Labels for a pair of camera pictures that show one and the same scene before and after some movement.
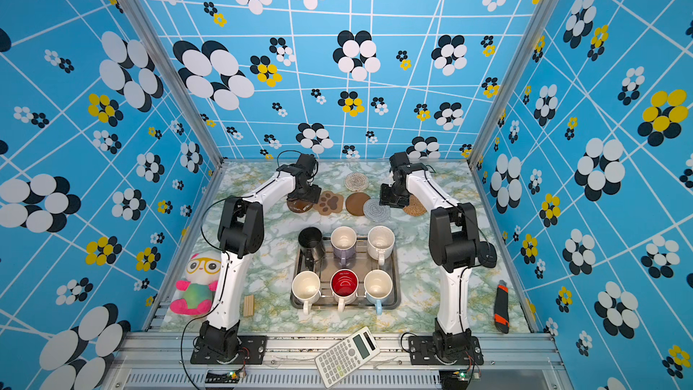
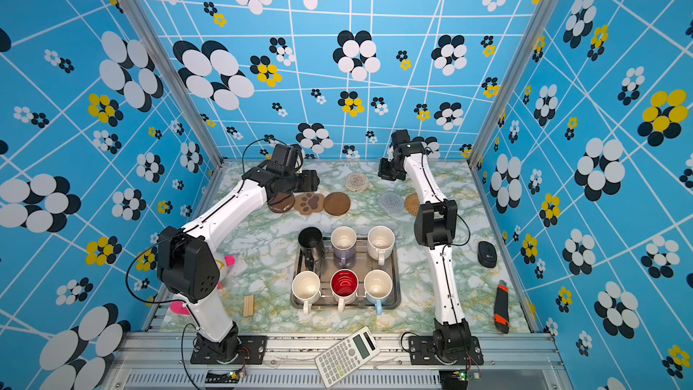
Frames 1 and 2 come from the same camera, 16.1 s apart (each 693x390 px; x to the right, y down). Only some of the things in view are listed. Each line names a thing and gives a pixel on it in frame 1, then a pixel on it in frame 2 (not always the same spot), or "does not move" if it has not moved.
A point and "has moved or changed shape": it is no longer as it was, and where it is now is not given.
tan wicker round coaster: x=415 y=208 does not move
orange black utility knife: x=501 y=307 does not move
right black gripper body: x=391 y=197 -> x=389 y=171
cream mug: x=306 y=288 does not move
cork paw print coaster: x=329 y=203 has moved or changed shape
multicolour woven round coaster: x=356 y=181 does not move
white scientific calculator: x=347 y=356 does not move
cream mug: x=380 y=242 does not move
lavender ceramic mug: x=343 y=240 does not move
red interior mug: x=344 y=283 does not move
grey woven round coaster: x=374 y=211 has moved or changed shape
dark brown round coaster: x=299 y=206 has moved or changed shape
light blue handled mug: x=378 y=284 does not move
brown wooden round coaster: x=355 y=203 -> x=337 y=203
